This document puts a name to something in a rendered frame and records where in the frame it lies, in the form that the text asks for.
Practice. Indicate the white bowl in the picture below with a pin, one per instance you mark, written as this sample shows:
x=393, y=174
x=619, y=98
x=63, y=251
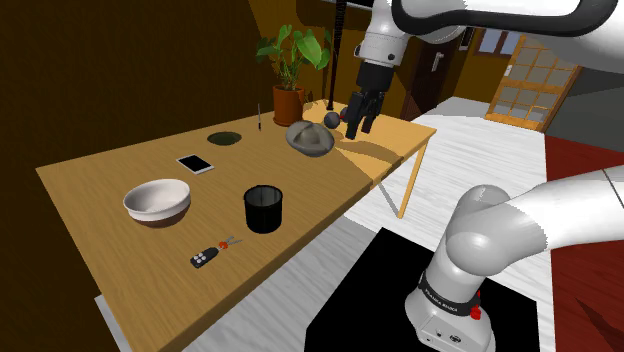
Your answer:
x=156, y=200

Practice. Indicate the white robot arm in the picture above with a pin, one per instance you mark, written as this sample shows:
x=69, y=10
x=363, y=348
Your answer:
x=492, y=234

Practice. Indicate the black key fob with keys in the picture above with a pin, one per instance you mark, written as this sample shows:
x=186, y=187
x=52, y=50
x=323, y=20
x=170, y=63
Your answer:
x=204, y=257

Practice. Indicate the black cylindrical cup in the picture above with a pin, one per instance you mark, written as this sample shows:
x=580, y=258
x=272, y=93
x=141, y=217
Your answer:
x=263, y=214

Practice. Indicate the dark brown door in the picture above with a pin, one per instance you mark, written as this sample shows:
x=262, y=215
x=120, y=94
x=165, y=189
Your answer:
x=429, y=83

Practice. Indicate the wooden door with glass panes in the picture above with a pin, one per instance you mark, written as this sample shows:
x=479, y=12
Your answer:
x=534, y=83

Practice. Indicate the green plant in brown pot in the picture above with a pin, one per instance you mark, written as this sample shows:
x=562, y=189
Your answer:
x=287, y=105

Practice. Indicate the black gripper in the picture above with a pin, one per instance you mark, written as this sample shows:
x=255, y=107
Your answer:
x=373, y=78

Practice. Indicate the grey hat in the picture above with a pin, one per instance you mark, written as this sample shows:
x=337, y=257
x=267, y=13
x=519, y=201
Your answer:
x=309, y=139

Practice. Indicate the dark green round coaster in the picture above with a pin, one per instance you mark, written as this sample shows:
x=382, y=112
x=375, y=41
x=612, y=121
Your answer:
x=224, y=138

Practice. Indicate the window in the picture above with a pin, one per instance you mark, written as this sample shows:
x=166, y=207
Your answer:
x=495, y=41

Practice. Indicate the dark grey dumbbell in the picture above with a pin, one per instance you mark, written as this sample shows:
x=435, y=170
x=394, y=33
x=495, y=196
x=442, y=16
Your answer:
x=331, y=120

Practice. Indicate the dark pen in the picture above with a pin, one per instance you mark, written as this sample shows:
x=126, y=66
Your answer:
x=259, y=119

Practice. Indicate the light wooden table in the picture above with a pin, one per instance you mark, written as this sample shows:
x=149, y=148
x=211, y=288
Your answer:
x=146, y=292

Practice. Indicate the black robot stand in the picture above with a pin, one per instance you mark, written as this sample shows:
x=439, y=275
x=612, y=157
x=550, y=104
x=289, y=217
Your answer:
x=360, y=302

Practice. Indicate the white tablet with black screen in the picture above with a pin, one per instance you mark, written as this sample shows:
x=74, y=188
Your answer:
x=195, y=164

